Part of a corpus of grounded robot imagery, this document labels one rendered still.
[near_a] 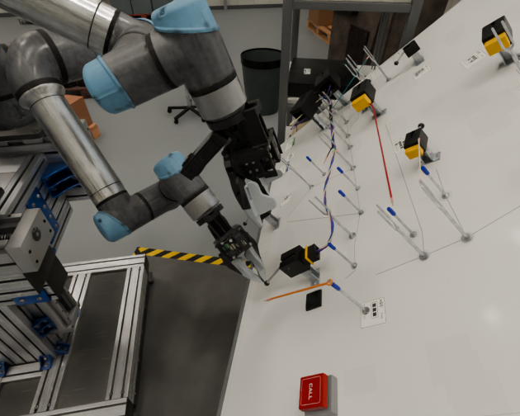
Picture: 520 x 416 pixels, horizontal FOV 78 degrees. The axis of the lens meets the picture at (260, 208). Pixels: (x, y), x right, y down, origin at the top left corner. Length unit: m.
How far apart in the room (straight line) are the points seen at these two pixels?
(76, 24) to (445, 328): 0.70
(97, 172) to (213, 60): 0.42
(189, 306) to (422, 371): 1.58
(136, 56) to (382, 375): 0.57
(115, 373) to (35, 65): 1.23
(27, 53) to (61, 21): 0.27
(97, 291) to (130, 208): 1.20
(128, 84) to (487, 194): 0.58
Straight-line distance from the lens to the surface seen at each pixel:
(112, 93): 0.50
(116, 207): 0.77
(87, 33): 0.61
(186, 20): 0.46
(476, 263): 0.59
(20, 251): 0.91
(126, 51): 0.49
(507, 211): 0.63
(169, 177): 0.72
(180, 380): 1.81
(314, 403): 0.59
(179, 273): 2.13
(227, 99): 0.48
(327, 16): 7.06
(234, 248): 0.72
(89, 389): 1.69
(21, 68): 0.86
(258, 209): 0.56
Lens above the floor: 1.66
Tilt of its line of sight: 42 degrees down
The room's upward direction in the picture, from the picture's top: straight up
